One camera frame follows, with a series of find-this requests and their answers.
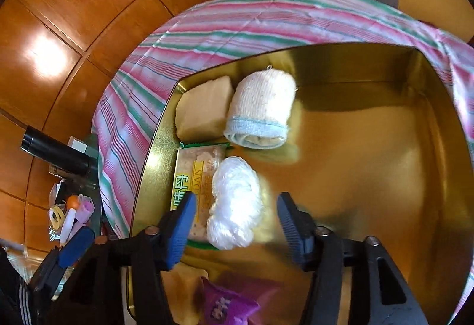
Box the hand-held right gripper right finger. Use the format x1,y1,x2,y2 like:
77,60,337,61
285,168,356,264
278,192,426,325

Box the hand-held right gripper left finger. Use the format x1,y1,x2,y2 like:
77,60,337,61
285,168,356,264
52,192,198,325

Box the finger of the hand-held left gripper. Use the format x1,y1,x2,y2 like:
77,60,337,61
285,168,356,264
28,227,96,307

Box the white yarn skein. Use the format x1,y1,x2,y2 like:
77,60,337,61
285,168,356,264
206,156,264,251

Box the green cracker packet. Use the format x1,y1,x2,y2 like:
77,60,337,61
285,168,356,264
169,142,230,248

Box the purple snack packet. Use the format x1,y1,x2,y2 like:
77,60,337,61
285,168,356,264
200,271,284,325

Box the gold metal tin box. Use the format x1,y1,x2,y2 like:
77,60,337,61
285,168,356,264
126,42,474,325

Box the beige sponge block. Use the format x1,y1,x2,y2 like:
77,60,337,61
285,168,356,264
175,75,235,141

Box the white towel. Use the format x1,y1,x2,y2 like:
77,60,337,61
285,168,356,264
223,66,299,150

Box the white plastic bottle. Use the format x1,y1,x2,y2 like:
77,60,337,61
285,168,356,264
61,208,78,246

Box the yellow rubber bands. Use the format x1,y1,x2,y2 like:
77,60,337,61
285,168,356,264
50,205,67,229

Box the green glass side table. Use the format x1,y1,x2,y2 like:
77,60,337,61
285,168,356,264
46,133,112,263

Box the person's black striped clothing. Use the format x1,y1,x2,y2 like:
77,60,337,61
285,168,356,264
0,236,38,325

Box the black thermos bottle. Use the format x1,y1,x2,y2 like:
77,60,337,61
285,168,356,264
20,126,100,176

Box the striped tablecloth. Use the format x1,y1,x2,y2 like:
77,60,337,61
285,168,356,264
92,0,474,237

